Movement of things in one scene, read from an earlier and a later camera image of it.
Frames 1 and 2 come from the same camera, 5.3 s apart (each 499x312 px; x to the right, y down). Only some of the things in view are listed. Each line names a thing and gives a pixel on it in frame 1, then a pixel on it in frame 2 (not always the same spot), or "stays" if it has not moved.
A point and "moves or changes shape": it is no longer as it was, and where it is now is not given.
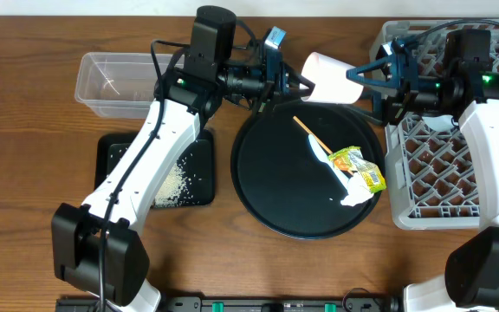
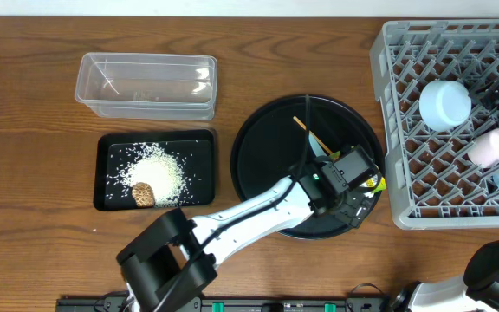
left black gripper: (279, 82) → (359, 208)
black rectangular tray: (197, 164) stays
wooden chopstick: (314, 135) stays
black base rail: (252, 304) stays
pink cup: (329, 76) moves or changes shape
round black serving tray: (281, 182) stays
